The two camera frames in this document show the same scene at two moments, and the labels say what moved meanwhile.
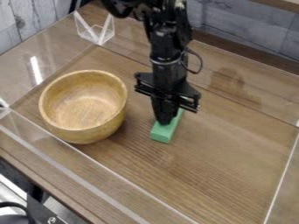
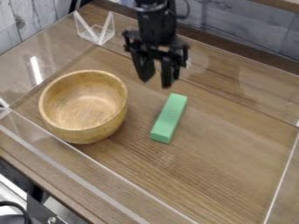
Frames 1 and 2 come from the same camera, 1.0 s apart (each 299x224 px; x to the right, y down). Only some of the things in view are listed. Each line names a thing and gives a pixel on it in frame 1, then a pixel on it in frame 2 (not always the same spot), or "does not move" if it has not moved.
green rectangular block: [162, 132] does not move
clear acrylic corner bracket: [98, 34] does not move
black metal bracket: [39, 213] does not move
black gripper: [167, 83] -> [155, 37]
